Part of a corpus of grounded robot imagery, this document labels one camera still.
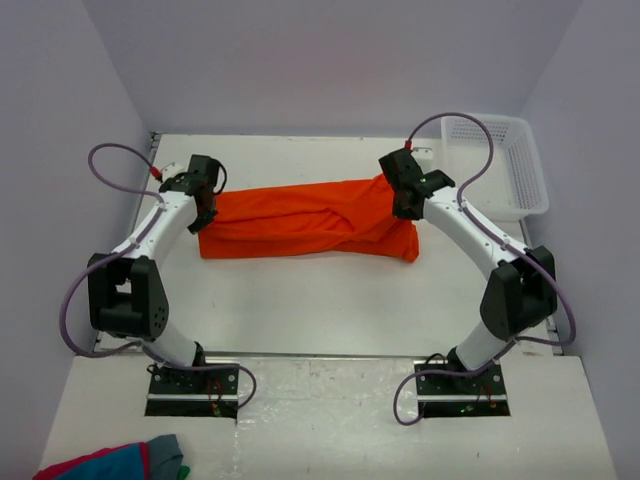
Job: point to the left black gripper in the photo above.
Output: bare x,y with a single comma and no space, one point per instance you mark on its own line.
204,206

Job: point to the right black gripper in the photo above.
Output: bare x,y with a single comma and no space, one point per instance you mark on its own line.
405,201

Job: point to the orange t shirt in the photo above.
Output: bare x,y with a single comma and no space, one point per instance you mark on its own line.
353,216

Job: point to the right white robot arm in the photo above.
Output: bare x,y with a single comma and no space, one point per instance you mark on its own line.
517,295

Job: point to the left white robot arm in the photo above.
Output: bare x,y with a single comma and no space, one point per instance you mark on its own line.
127,297

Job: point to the white plastic basket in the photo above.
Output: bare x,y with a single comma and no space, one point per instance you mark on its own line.
513,187

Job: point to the grey folded t shirt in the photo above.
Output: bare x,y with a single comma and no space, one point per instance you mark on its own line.
165,457

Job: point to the green folded t shirt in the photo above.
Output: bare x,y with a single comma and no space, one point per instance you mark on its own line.
184,472

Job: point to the teal folded t shirt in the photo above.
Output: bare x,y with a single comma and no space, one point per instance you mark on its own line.
115,462

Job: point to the pink folded t shirt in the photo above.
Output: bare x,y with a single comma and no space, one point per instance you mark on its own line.
75,462

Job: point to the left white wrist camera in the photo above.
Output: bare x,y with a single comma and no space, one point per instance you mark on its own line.
169,170

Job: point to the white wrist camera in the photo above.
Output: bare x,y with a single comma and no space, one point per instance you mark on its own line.
169,170
423,154

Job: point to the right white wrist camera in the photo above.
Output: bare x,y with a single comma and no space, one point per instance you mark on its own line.
423,154

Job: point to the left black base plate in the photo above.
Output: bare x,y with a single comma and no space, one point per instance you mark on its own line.
176,393

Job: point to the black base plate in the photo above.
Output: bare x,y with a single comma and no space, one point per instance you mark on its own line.
484,395
176,393

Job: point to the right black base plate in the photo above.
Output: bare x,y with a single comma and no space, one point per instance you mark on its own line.
484,395

